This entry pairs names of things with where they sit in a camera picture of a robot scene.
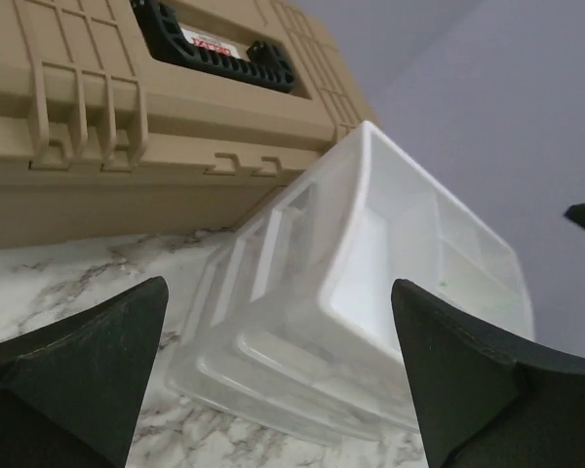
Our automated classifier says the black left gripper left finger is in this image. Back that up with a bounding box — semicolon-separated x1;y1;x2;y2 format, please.
0;277;169;467

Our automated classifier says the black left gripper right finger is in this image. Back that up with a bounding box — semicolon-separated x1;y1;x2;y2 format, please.
391;279;585;467

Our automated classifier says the white plastic drawer organizer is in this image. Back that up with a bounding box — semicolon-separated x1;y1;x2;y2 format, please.
168;121;534;446

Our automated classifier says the tan plastic toolbox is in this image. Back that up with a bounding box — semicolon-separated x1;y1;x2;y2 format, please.
0;1;375;249

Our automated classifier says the black toolbox handle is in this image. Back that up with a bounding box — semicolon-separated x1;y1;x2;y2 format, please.
131;1;297;94

